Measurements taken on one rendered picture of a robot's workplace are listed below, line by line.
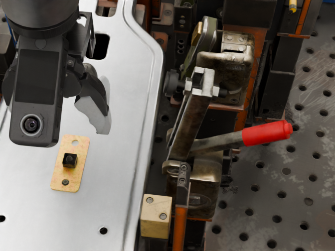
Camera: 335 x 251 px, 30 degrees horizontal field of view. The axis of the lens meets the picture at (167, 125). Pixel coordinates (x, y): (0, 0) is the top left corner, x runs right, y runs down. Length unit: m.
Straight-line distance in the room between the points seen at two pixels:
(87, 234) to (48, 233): 0.05
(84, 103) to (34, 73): 0.10
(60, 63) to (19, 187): 0.26
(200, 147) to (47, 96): 0.21
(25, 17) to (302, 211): 0.72
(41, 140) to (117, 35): 0.38
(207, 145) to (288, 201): 0.45
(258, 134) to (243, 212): 0.45
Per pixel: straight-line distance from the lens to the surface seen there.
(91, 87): 0.68
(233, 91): 0.92
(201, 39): 0.84
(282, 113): 1.22
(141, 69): 0.92
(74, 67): 0.66
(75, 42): 0.67
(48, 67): 0.63
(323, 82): 1.32
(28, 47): 0.64
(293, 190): 1.18
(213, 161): 0.78
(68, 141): 0.86
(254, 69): 0.98
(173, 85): 0.64
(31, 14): 0.59
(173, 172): 0.76
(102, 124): 0.73
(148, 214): 0.73
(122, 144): 0.85
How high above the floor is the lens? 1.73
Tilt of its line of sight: 58 degrees down
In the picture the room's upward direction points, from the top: 2 degrees clockwise
